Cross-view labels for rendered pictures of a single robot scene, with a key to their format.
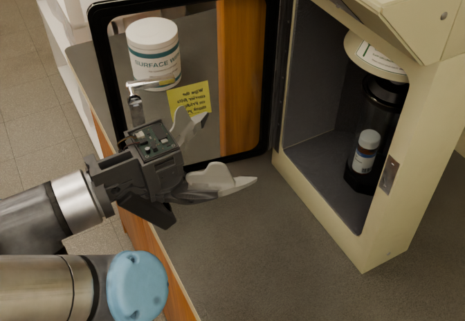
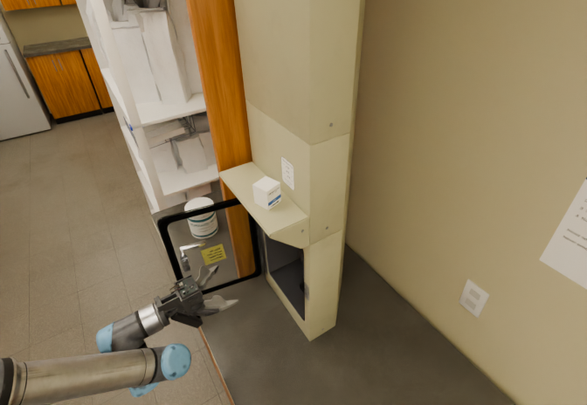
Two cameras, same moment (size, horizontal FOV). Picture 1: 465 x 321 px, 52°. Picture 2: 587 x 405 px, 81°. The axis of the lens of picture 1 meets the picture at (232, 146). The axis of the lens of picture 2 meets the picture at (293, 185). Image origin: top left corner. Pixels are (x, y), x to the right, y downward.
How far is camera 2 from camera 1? 0.43 m
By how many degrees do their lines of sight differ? 9
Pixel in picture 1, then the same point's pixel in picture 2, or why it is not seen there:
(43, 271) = (133, 357)
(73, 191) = (148, 315)
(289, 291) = (270, 354)
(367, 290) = (312, 351)
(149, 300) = (181, 367)
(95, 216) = (159, 326)
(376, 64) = not seen: hidden behind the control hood
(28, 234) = (127, 339)
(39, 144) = (137, 263)
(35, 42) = (135, 193)
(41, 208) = (134, 325)
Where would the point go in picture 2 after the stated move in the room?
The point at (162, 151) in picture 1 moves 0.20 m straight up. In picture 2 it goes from (190, 291) to (174, 238)
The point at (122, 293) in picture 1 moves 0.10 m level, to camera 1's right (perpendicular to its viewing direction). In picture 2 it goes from (168, 364) to (212, 360)
